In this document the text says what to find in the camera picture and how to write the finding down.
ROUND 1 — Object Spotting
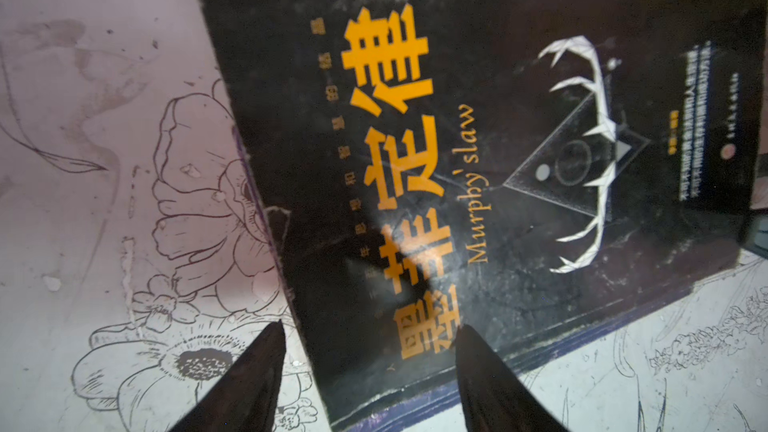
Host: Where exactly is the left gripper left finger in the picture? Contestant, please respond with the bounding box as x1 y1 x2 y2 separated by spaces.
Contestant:
171 321 286 432

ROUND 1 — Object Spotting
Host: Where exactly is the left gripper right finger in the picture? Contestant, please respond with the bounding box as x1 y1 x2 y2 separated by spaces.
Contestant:
454 325 565 432

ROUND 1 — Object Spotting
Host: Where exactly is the black book orange title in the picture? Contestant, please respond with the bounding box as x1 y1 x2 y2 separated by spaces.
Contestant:
190 0 768 427

